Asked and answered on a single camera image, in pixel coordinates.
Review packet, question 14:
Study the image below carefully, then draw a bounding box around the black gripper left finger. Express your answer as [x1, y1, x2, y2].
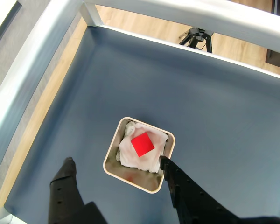
[48, 156, 108, 224]

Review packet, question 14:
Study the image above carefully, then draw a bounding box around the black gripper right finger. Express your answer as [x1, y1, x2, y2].
[159, 155, 280, 224]

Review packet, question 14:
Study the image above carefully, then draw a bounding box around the red cube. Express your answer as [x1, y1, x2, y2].
[130, 131, 155, 158]

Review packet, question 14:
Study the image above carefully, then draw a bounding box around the beige square box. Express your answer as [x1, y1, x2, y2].
[103, 116, 176, 195]

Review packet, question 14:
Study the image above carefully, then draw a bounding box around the white crumpled tissue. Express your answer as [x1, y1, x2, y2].
[116, 120, 168, 174]

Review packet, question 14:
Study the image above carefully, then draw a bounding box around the blue-grey table mat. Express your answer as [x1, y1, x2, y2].
[3, 25, 280, 224]

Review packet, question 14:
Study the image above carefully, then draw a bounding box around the black tripod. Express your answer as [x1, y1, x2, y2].
[178, 27, 215, 54]

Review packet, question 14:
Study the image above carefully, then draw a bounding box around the silver metal frame rail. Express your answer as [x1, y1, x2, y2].
[0, 0, 280, 224]

